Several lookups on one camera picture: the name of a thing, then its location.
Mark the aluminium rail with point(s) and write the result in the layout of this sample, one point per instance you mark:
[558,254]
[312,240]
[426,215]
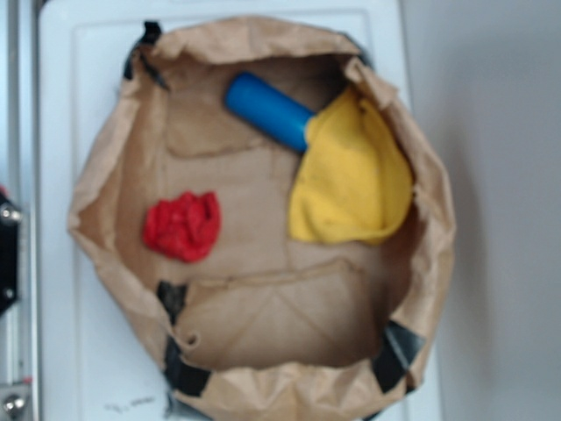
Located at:
[20,397]

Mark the yellow cloth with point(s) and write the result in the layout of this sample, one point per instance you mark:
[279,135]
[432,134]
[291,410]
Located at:
[353,182]

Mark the blue cylinder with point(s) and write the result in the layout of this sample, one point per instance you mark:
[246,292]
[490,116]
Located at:
[269,110]

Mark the black bracket on rail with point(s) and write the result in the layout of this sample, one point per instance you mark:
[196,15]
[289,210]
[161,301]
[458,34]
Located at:
[11,219]

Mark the red paper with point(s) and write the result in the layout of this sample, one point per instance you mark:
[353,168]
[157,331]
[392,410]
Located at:
[185,228]

